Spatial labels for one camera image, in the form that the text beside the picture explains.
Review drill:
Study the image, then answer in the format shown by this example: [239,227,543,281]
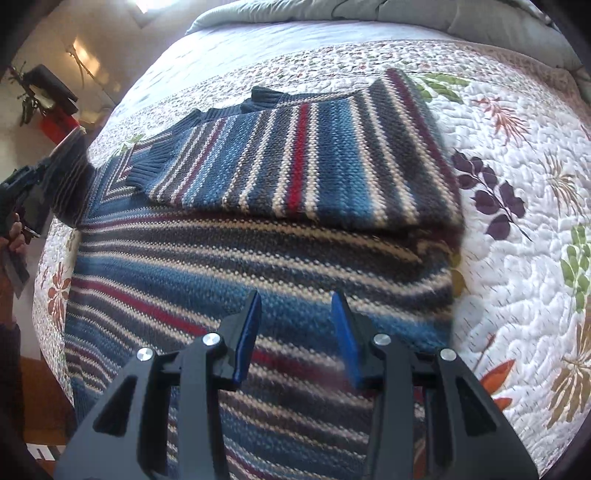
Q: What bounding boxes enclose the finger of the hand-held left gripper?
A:
[41,127,100,229]

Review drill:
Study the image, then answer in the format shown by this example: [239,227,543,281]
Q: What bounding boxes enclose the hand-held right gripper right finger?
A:
[331,292,539,480]

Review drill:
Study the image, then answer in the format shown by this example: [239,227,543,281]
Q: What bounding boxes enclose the grey duvet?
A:
[187,0,583,84]

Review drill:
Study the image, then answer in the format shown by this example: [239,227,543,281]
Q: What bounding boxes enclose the person's left forearm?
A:
[0,277,25,432]

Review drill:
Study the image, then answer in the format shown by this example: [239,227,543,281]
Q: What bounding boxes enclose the red box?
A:
[39,112,83,145]

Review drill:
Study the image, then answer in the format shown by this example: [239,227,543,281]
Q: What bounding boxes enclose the dry branch wall decoration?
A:
[68,39,122,95]

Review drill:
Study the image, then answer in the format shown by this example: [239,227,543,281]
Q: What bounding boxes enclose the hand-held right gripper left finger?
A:
[55,291,263,480]

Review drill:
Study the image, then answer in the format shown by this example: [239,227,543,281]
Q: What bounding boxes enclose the floral quilted bed cover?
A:
[32,7,591,476]

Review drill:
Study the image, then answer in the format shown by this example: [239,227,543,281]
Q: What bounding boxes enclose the striped knit sweater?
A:
[62,68,467,480]

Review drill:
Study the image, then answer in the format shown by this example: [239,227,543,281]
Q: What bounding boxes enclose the person's left hand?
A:
[6,220,29,257]

